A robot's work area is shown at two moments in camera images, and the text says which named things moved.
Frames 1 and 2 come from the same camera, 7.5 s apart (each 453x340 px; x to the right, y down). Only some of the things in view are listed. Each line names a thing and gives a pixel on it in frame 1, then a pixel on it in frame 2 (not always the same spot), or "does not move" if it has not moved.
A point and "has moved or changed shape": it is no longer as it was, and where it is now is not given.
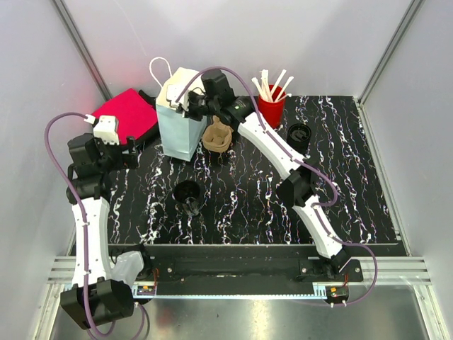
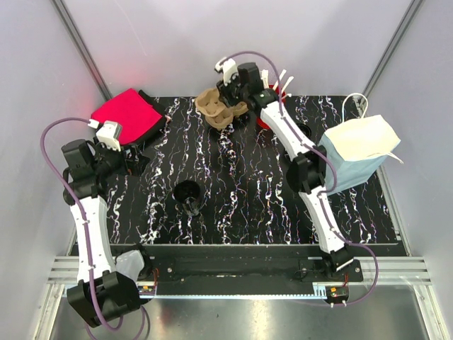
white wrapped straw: (278, 81) does not move
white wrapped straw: (265, 86) does not move
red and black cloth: (136, 114) does not move
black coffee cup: (188, 195) does not move
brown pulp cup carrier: (217, 137) has moved or changed shape
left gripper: (127, 160) does not move
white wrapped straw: (288, 81) does not move
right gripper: (191, 116) -> (223, 91)
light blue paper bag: (181, 138) -> (355, 151)
